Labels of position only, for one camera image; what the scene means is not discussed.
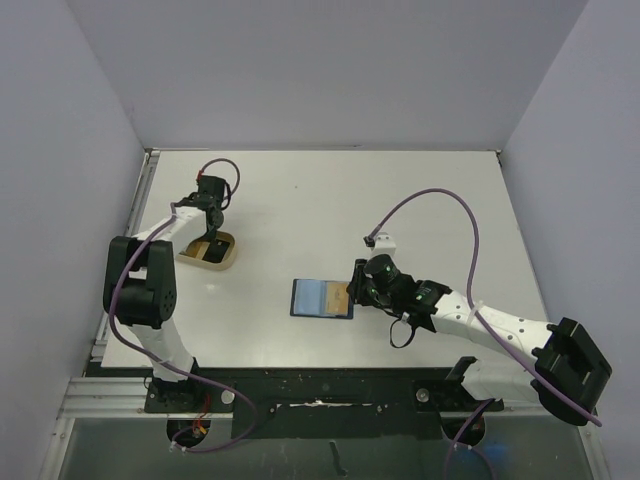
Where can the aluminium rail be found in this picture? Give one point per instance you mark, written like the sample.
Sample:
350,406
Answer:
145,179
119,398

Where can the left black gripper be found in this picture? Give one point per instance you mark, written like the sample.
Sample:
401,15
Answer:
209,236

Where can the aluminium left side rail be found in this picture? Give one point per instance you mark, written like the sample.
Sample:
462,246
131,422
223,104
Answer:
145,179

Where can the aluminium front rail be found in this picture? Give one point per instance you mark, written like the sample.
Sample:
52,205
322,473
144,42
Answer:
119,398

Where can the black card in tray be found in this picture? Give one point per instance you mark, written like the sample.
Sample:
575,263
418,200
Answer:
219,251

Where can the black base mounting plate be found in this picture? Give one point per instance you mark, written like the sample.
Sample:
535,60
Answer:
388,401

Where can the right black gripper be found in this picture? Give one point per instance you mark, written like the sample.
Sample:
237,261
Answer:
358,288

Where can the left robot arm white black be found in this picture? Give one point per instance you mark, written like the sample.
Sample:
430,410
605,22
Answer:
140,293

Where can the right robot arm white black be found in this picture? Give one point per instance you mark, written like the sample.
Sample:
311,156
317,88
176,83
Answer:
558,365

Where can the blue leather card holder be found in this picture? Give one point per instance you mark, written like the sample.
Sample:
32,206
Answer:
308,300

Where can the beige oval card tray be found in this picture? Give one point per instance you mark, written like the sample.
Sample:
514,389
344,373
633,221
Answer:
193,254

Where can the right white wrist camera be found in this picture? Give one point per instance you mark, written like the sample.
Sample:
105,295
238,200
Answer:
384,245

